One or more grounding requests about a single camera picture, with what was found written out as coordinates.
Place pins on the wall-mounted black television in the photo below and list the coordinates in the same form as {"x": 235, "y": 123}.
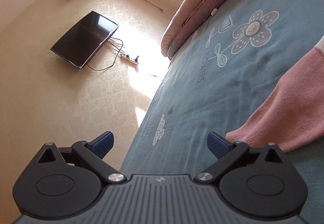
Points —
{"x": 84, "y": 39}

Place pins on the blue floral bed sheet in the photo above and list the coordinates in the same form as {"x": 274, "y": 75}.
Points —
{"x": 208, "y": 88}

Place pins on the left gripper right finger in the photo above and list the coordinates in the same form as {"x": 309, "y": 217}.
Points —
{"x": 228, "y": 154}

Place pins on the white power strip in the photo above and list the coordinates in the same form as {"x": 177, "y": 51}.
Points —
{"x": 129, "y": 59}

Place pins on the pink and cream sweater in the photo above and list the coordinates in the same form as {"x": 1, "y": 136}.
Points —
{"x": 292, "y": 115}

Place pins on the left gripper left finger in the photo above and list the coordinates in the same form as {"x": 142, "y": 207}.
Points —
{"x": 91, "y": 156}

